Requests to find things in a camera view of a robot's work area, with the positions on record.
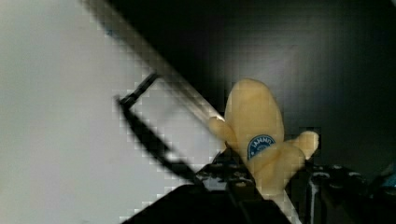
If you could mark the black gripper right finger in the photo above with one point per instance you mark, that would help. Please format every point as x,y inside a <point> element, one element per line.
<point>335,194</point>

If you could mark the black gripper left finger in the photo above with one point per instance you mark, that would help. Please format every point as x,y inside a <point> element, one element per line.
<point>228,175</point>

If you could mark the plush peeled banana toy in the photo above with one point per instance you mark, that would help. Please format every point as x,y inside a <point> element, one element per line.
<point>253,127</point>

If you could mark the black toaster oven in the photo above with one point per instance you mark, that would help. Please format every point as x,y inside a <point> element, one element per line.
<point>329,63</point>

